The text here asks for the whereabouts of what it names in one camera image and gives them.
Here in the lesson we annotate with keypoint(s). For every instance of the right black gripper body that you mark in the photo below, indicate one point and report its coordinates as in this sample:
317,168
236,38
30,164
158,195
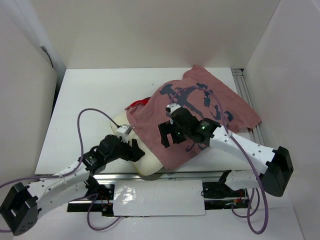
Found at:
178,134

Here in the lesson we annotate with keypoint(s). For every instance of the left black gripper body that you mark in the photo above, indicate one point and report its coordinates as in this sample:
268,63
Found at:
123,151

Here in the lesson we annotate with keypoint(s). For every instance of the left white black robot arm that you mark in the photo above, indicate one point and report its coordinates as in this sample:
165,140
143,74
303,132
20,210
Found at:
24,205

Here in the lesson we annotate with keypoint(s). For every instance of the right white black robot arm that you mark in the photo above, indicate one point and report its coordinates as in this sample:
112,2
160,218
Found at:
271,169

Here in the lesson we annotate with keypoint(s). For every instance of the white cover plate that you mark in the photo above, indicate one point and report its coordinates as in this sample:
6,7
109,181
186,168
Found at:
158,198

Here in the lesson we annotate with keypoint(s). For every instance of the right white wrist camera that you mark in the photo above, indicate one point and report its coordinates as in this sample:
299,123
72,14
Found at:
170,108

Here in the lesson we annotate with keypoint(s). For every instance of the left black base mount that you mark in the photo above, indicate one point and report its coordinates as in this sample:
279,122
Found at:
100,195

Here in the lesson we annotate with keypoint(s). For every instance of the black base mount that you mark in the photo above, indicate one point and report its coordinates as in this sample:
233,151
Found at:
218,196
100,195

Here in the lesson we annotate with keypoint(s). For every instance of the aluminium rail front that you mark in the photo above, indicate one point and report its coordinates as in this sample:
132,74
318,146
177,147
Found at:
205,176

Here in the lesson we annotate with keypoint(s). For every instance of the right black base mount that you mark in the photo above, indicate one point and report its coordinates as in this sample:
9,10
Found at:
218,196

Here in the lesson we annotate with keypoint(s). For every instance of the small wall cable plug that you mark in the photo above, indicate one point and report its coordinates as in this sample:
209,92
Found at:
44,49

